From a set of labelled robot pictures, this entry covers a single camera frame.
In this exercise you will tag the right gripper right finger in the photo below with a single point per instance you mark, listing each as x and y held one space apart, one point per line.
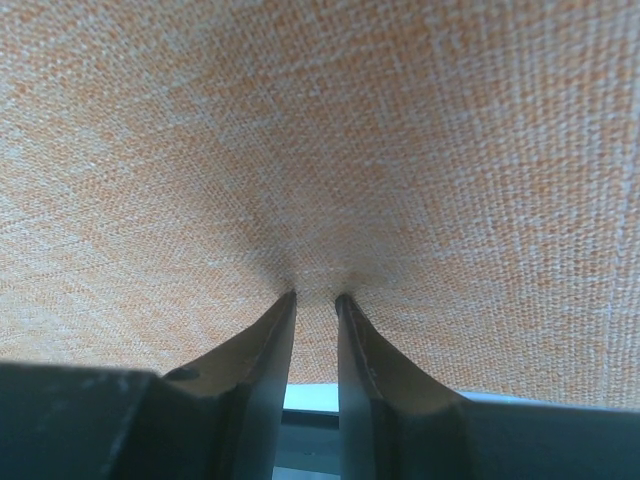
397 422

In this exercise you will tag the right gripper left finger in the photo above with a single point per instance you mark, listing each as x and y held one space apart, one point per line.
216 417

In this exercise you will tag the orange cloth napkin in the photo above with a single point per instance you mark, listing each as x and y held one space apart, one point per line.
467 170

